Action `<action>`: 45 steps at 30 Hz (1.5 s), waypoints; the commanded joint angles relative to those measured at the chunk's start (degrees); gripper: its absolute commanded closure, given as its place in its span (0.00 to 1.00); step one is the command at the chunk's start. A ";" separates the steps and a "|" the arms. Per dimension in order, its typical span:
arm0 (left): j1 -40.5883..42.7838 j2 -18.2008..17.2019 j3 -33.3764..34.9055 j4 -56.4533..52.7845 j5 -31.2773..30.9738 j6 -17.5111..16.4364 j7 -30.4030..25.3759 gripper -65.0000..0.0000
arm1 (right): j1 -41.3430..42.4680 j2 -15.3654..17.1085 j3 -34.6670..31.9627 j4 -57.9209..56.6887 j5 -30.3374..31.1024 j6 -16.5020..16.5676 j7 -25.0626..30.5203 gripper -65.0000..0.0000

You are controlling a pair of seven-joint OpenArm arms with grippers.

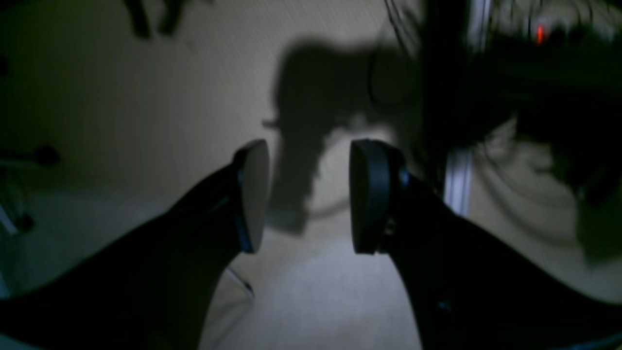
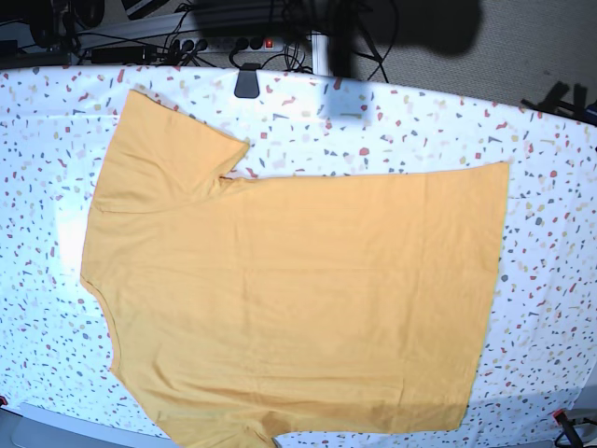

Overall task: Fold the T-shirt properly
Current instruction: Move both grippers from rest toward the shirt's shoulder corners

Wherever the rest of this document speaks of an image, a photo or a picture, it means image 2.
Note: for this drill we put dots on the yellow orange T-shirt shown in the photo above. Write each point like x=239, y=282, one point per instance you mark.
x=240, y=310

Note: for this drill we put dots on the black table clamp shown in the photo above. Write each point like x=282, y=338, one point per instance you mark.
x=247, y=84

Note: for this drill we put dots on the black power adapter brick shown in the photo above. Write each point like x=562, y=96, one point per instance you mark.
x=144, y=54

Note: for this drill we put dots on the terrazzo patterned white tablecloth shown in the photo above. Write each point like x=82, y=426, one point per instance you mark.
x=56, y=123

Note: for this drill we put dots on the red black clamp right corner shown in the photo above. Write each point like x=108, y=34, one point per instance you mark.
x=568, y=437

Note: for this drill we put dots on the silver aluminium frame post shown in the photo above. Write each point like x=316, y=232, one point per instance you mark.
x=320, y=55

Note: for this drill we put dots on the white power strip red switch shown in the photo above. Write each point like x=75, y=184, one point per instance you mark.
x=228, y=44

